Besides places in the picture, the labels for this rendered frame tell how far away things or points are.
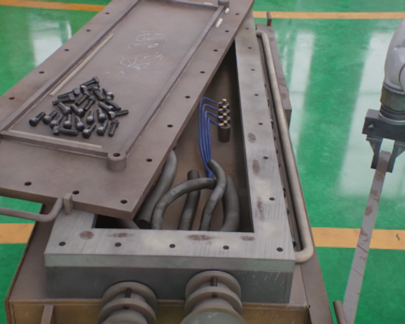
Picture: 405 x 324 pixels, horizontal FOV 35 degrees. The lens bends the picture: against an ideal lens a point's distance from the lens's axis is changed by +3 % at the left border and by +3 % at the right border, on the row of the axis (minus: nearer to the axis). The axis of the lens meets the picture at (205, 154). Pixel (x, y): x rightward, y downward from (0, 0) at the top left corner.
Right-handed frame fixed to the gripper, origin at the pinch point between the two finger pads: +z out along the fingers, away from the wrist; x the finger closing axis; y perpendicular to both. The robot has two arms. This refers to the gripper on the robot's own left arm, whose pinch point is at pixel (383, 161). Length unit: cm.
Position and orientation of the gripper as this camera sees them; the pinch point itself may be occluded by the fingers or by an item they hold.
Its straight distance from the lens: 169.3
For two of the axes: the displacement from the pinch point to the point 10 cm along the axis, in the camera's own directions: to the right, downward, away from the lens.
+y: -3.5, 5.0, -7.9
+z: -0.4, 8.3, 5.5
